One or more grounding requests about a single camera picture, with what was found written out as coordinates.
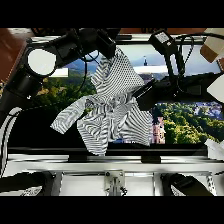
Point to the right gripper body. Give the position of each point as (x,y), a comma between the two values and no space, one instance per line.
(146,95)

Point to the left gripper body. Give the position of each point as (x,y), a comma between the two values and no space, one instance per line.
(107,43)

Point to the blue striped white shirt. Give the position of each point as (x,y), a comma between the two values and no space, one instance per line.
(113,120)

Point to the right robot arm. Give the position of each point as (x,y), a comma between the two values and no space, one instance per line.
(186,90)

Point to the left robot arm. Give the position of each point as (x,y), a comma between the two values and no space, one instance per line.
(20,86)

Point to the white garment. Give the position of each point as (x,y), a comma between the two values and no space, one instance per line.
(215,150)

